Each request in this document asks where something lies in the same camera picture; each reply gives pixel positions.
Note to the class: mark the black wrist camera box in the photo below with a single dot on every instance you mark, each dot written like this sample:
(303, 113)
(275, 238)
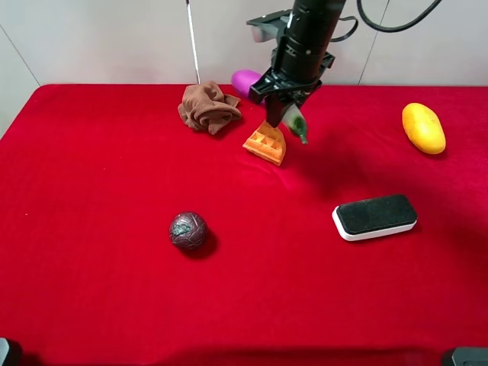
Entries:
(269, 26)

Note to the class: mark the dark purple round ball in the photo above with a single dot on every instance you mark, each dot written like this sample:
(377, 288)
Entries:
(187, 231)

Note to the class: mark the purple toy eggplant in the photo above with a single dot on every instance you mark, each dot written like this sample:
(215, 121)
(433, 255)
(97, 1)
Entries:
(293, 119)

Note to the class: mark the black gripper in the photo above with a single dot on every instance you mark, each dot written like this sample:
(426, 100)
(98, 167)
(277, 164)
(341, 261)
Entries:
(294, 75)

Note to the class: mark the yellow toy mango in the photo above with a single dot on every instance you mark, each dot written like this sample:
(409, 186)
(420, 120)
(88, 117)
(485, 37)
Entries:
(423, 128)

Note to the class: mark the black white board eraser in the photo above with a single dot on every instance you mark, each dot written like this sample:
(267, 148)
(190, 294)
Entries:
(374, 217)

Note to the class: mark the black base bottom left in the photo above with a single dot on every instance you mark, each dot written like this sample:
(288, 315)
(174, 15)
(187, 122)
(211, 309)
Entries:
(10, 352)

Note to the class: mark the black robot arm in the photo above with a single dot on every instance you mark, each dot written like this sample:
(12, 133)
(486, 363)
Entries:
(303, 34)

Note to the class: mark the white vertical pole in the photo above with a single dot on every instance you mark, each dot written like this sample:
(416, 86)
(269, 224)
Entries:
(193, 41)

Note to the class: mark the orange waffle piece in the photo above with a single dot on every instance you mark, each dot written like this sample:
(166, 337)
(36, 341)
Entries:
(268, 143)

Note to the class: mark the black base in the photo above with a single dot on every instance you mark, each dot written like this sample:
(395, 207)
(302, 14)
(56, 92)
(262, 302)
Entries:
(10, 352)
(465, 356)

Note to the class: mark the black base bottom right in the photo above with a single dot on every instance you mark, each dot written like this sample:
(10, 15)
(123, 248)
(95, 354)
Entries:
(465, 356)

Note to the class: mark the red table cloth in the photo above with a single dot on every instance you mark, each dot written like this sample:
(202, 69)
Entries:
(93, 175)

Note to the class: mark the brown crumpled cloth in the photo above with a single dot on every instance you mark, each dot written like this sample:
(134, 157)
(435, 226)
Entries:
(204, 107)

